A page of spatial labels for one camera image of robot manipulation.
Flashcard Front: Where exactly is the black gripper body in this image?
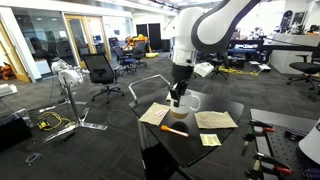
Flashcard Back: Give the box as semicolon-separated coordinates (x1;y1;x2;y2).
170;64;193;100

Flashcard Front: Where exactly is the white ceramic mug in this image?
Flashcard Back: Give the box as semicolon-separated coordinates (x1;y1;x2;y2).
170;90;201;119

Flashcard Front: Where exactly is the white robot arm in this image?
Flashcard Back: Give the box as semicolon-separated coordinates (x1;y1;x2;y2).
170;0;261;108

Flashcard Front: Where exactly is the brown paper bag near mug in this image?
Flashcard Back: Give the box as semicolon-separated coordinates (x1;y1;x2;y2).
195;111;238;129

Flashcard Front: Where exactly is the brown paper bag pink label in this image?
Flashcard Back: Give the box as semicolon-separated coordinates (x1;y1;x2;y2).
139;102;169;126

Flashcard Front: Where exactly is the orange marker pen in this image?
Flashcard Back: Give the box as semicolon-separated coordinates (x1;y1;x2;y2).
160;125;189;137

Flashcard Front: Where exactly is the yellow-green sticky note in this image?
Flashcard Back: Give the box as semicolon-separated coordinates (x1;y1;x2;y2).
200;134;221;146

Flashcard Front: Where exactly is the blue office chair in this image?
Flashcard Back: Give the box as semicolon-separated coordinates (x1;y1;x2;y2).
113;46;137;75

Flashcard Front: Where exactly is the black mesh office chair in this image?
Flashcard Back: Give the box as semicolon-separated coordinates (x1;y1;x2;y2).
82;54;125;103

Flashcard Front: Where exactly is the white robot on stand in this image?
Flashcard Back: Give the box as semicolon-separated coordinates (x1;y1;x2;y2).
39;59;107;142

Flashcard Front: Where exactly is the black side breadboard table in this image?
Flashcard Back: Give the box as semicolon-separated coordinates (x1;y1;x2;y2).
245;109;320;180

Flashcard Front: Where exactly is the black office chair right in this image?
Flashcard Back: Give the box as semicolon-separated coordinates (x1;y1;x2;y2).
287;43;320;90

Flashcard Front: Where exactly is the white lamp shade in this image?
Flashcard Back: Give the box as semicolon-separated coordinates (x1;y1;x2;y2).
298;119;320;165

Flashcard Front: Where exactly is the black box on floor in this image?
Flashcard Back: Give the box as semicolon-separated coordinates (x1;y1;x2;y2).
0;113;32;151

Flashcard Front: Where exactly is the chrome table handle bar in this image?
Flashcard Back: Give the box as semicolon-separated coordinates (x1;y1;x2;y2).
128;74;171;103

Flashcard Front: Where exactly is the orange-handled clamp upper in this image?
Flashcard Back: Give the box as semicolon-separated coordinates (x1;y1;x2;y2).
249;120;275;132

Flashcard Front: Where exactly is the orange-handled clamp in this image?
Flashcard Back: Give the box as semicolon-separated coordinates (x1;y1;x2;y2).
253;152;294;176
249;120;275;132

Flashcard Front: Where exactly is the orange-handled clamp lower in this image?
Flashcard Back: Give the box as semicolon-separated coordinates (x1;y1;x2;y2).
253;152;294;176

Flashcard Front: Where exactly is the yellow cable on floor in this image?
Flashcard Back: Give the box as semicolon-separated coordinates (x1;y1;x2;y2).
36;111;73;132

